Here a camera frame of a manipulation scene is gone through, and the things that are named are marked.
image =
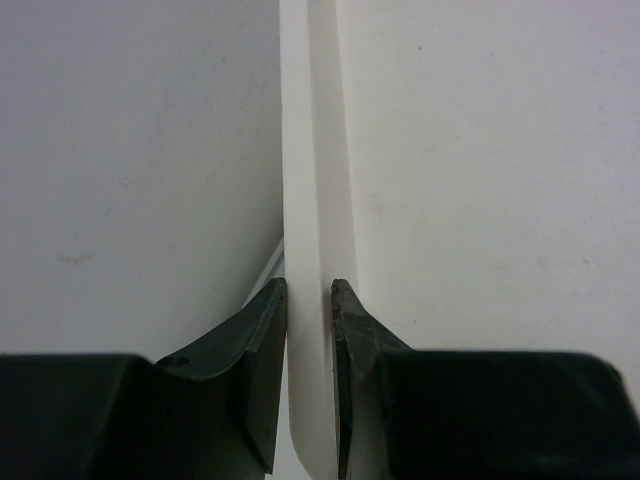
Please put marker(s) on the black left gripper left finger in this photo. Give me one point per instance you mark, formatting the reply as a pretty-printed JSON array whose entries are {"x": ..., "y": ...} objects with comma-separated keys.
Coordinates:
[{"x": 207, "y": 411}]

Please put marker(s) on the white drawer cabinet box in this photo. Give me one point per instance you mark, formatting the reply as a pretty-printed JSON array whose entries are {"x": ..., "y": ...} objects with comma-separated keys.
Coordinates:
[{"x": 472, "y": 169}]

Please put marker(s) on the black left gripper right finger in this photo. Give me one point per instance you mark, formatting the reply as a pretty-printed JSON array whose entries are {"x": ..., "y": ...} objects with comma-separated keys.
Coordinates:
[{"x": 404, "y": 413}]

